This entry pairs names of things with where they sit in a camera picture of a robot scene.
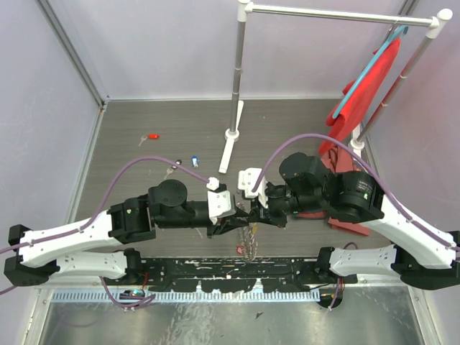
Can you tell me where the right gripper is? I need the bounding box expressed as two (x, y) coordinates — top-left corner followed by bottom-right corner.
(247, 182), (325, 228)

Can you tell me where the metal disc keyring organizer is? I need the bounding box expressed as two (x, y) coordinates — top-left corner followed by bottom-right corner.
(237, 223), (258, 262)

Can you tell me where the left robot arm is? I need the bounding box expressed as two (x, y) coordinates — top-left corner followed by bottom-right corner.
(4, 180), (249, 287)

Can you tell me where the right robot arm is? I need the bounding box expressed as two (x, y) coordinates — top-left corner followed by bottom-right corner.
(238, 152), (459, 290)

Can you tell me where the blue key tag with key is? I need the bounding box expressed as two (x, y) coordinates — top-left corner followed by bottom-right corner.
(191, 156), (199, 168)

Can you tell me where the key with black tag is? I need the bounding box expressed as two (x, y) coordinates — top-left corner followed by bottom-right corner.
(164, 160), (182, 180)

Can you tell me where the key with small red tag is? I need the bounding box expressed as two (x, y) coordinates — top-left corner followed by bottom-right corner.
(138, 134), (160, 147)

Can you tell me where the red cloth on hanger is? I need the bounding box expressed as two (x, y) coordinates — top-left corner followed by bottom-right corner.
(326, 38), (401, 141)

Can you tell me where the blue clothes hanger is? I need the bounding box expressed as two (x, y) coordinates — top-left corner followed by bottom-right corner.
(332, 25), (408, 119)

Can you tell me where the white clothes rack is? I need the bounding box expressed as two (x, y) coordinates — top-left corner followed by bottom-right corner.
(218, 1), (453, 174)

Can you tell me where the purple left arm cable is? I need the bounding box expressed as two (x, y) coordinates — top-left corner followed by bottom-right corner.
(0, 157), (211, 327)

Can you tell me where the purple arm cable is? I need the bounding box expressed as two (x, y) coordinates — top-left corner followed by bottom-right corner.
(251, 133), (460, 310)
(0, 157), (211, 327)

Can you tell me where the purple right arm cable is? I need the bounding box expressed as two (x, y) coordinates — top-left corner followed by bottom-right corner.
(251, 133), (460, 310)

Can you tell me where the white slotted cable duct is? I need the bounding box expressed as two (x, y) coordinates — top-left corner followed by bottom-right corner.
(51, 288), (321, 303)

